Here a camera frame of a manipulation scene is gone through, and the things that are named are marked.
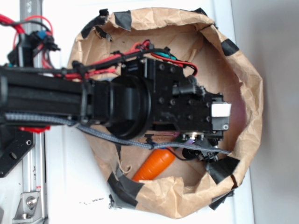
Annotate brown paper bag tray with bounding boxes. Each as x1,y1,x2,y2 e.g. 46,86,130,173
67,7,264,219

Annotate grey braided cable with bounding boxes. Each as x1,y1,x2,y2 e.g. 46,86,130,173
4,113,232,156

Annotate red wire bundle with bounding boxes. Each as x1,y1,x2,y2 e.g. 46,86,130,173
0,14,199,81

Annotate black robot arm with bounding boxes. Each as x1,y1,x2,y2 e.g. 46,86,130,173
0,58,231,140

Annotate aluminium extrusion rail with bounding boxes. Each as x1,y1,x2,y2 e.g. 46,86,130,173
13,0,49,224

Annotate silver corner bracket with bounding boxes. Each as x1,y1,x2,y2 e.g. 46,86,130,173
12,192,42,224

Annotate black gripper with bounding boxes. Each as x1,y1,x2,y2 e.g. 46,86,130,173
121,58,231,140

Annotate orange plastic carrot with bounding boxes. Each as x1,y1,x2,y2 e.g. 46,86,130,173
132,149,176,182

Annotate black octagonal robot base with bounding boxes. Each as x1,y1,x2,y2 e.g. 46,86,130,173
0,127,35,178

